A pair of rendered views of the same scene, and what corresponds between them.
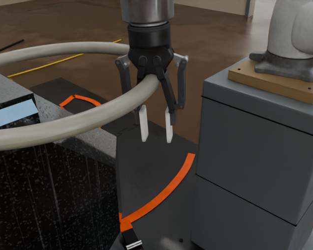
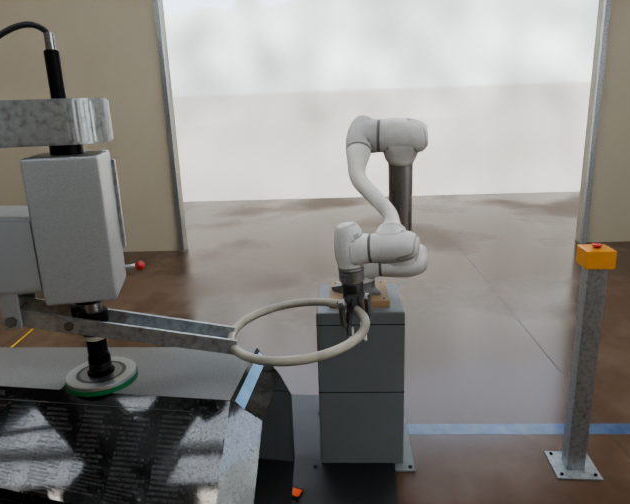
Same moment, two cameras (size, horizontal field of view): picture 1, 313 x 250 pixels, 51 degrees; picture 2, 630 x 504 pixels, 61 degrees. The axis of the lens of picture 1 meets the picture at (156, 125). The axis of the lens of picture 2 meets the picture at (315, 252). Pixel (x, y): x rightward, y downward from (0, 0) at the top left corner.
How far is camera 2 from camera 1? 151 cm
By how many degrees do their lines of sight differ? 38
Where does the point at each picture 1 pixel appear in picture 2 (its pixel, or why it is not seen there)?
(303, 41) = (370, 272)
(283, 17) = not seen: hidden behind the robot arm
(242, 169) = (358, 368)
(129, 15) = (352, 280)
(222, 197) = (346, 400)
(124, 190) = not seen: hidden behind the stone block
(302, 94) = (382, 303)
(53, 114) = not seen: hidden behind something
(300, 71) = (371, 289)
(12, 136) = (353, 340)
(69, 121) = (364, 329)
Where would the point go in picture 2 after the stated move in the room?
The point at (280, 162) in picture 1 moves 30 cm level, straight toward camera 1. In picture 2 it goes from (384, 350) to (410, 382)
